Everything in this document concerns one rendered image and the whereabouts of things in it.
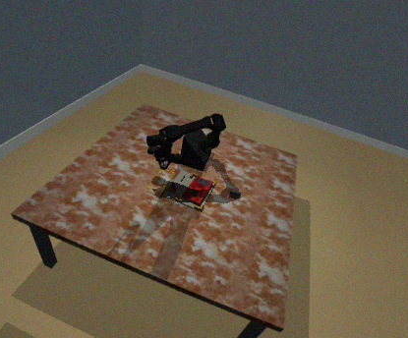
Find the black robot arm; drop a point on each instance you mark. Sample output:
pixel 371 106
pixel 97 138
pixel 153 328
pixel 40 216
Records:
pixel 175 132

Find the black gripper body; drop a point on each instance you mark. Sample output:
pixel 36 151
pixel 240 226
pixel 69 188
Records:
pixel 176 158

